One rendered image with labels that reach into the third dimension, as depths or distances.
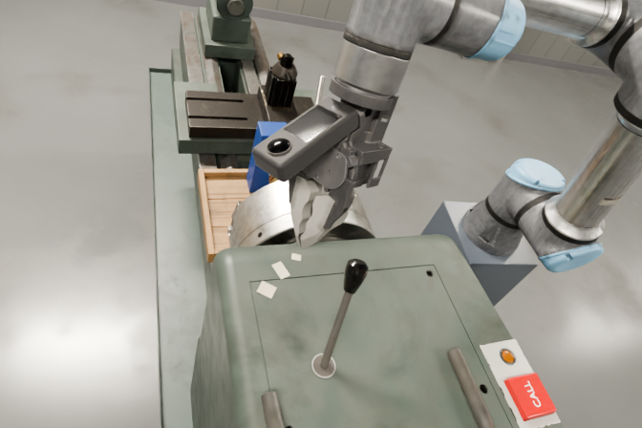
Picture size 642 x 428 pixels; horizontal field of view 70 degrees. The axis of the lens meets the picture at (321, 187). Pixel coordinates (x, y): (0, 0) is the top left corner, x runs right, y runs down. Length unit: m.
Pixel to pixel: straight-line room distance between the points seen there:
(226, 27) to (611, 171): 1.44
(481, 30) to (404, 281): 0.47
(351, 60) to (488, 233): 0.79
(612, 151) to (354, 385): 0.56
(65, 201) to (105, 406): 1.01
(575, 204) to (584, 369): 1.91
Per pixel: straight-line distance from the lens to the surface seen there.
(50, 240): 2.38
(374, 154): 0.53
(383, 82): 0.48
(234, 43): 1.94
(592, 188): 0.95
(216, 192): 1.35
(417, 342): 0.78
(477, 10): 0.52
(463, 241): 1.19
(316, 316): 0.74
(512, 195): 1.11
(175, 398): 1.42
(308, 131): 0.47
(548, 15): 0.76
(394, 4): 0.47
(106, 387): 2.02
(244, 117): 1.48
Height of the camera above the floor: 1.89
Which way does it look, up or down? 44 degrees down
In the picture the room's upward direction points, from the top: 21 degrees clockwise
